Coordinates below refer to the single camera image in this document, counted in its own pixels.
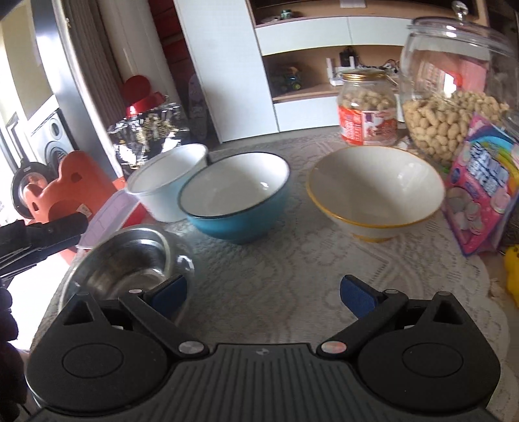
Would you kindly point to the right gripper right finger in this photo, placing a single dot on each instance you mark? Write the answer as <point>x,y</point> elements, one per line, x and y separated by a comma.
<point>375,312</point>

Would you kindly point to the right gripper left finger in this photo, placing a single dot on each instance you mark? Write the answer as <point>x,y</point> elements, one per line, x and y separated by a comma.
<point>154,310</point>

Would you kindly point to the cream bowl yellow rim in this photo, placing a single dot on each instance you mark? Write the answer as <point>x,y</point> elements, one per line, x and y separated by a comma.
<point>375,193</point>

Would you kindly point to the white enamel bowl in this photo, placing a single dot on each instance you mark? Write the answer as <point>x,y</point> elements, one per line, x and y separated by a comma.
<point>157,184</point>

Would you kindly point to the black gloved hand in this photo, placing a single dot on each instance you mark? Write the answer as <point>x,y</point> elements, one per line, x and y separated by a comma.
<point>13,381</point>

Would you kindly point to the stainless steel bowl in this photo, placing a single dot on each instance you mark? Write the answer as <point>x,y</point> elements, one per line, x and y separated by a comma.
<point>139,257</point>

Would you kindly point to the orange plastic stool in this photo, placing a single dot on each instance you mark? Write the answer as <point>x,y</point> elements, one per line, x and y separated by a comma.
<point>81,187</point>

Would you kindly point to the white lace tablecloth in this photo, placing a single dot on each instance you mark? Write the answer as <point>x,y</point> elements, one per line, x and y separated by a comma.
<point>284,287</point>

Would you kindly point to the pink plastic tray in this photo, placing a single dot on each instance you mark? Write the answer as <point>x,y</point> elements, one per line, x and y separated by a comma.
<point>109,219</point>

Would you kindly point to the washing machine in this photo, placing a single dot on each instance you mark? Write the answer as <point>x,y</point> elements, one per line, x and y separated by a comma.
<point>44,138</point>

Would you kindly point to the blue ceramic bowl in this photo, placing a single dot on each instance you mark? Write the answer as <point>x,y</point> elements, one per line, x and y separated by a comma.
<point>238,198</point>

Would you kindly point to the yellow snack bag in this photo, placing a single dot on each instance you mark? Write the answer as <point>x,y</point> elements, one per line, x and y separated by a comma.
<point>511,264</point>

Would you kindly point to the black gold snack bag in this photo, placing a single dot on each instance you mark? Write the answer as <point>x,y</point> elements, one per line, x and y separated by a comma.
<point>139,138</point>

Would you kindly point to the pink marshmallow bag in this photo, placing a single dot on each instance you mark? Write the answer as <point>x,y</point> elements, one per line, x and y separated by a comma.
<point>482,187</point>

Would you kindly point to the red figurine container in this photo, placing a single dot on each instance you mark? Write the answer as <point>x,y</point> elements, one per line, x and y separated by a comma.
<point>139,96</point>

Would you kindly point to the small peanut jar gold lid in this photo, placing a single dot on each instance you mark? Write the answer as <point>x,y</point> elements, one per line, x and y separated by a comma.
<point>367,109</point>

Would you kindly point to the white wifi router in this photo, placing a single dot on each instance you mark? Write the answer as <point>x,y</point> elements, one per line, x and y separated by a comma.
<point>348,61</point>

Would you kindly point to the green toy tractor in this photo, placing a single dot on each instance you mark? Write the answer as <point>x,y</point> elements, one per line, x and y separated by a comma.
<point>285,79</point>

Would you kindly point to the large glass peanut jar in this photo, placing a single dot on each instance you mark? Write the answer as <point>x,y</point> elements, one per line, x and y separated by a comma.
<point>451,69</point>

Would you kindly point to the white tv cabinet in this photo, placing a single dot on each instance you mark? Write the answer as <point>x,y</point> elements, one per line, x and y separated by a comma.
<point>236,46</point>

